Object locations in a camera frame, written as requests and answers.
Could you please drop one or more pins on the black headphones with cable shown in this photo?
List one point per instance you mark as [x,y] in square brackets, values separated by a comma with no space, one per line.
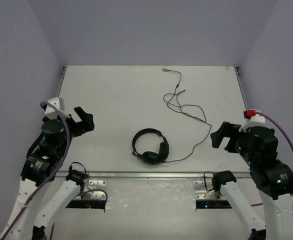
[148,144]

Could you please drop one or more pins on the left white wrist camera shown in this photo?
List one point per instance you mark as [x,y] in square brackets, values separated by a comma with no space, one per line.
[55,107]

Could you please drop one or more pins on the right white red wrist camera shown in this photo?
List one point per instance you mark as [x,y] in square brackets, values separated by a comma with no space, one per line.
[252,119]

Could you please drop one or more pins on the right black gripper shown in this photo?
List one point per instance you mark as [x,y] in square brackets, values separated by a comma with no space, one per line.
[226,130]

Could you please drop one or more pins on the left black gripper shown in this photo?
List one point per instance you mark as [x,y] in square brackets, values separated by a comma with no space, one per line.
[75,126]

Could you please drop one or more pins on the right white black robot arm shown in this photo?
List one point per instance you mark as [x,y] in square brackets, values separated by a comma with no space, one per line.
[274,180]

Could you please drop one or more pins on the aluminium rail table front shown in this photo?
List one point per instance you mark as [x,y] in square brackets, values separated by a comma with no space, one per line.
[146,175]

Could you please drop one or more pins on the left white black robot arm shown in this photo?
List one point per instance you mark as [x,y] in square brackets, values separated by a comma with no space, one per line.
[43,160]

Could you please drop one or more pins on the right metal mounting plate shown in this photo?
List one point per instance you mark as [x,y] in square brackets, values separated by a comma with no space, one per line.
[203,190]

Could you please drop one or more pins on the metal mounting plate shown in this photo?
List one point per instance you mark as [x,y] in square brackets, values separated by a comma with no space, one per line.
[203,190]
[95,189]

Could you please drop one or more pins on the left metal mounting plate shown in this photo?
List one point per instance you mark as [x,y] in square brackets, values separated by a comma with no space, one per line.
[95,189]

